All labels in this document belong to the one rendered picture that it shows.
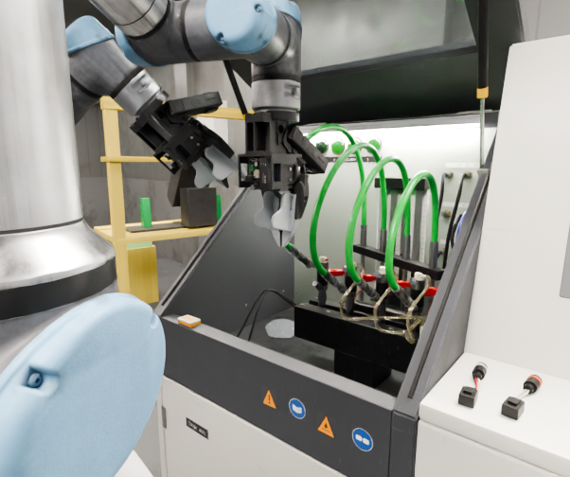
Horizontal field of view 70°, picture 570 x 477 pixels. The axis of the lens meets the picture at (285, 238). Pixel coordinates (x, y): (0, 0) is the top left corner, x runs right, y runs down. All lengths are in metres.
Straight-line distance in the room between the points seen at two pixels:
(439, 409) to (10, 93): 0.62
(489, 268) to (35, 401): 0.76
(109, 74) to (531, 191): 0.74
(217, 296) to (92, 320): 0.99
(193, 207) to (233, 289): 2.32
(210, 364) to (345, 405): 0.35
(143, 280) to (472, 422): 3.71
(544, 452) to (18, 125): 0.63
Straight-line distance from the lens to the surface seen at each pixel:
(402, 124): 1.17
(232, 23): 0.54
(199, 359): 1.00
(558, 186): 0.85
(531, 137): 0.88
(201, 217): 3.55
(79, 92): 0.77
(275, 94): 0.63
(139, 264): 4.10
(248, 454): 0.99
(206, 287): 1.16
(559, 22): 2.70
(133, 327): 0.24
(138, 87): 0.75
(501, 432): 0.66
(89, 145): 8.12
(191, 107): 0.78
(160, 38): 0.60
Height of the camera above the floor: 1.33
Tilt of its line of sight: 10 degrees down
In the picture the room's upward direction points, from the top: straight up
